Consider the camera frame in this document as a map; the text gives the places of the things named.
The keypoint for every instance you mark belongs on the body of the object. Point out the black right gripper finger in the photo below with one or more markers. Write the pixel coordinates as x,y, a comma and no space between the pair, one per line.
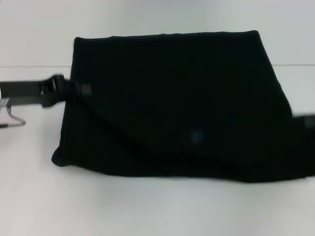
306,125

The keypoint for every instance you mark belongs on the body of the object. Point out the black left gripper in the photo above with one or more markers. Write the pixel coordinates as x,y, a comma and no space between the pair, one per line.
27,91

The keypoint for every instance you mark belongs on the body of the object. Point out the black t-shirt with FREE print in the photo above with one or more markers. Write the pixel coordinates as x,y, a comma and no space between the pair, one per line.
172,103

